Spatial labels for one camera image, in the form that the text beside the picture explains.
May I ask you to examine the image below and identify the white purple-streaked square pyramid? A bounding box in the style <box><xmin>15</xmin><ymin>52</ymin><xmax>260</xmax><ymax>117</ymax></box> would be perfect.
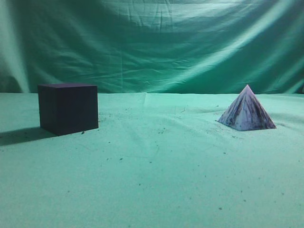
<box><xmin>217</xmin><ymin>85</ymin><xmax>276</xmax><ymax>131</ymax></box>

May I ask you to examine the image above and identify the dark purple cube block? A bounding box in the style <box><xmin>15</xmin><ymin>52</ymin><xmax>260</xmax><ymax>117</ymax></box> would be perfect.
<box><xmin>38</xmin><ymin>83</ymin><xmax>99</xmax><ymax>136</ymax></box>

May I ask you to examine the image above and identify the green table cloth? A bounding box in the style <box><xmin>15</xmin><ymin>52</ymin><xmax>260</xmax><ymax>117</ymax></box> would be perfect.
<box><xmin>0</xmin><ymin>93</ymin><xmax>304</xmax><ymax>228</ymax></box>

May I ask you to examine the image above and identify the green backdrop cloth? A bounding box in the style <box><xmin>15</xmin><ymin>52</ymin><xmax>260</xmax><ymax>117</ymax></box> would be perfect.
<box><xmin>0</xmin><ymin>0</ymin><xmax>304</xmax><ymax>94</ymax></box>

